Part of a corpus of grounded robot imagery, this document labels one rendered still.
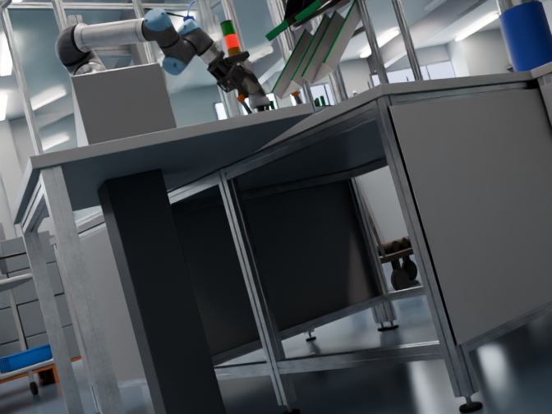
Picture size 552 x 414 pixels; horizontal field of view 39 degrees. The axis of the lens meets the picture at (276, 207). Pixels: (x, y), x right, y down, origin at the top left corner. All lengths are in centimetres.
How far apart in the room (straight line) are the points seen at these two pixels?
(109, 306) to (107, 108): 138
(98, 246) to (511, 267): 178
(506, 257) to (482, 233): 11
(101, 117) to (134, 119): 9
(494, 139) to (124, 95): 106
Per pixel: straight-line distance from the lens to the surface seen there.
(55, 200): 179
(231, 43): 302
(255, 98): 273
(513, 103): 250
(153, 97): 222
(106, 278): 336
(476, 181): 224
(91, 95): 219
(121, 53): 382
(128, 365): 337
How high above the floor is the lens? 51
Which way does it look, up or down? 3 degrees up
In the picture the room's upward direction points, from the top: 15 degrees counter-clockwise
